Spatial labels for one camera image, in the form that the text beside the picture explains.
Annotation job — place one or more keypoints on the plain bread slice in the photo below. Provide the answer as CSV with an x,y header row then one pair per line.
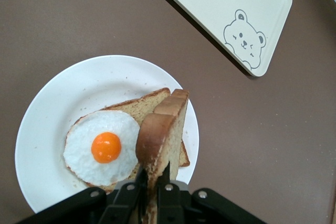
x,y
162,134

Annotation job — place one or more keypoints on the fried egg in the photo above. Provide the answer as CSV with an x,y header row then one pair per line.
x,y
86,134

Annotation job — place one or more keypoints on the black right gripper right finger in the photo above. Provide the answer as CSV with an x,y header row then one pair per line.
x,y
210,208

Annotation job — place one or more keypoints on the white round plate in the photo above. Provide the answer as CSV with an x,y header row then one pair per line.
x,y
65,90

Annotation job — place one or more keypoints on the bread slice under egg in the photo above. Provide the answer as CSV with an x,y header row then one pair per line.
x,y
147,103

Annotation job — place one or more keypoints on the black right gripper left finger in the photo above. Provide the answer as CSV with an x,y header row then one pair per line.
x,y
78,208

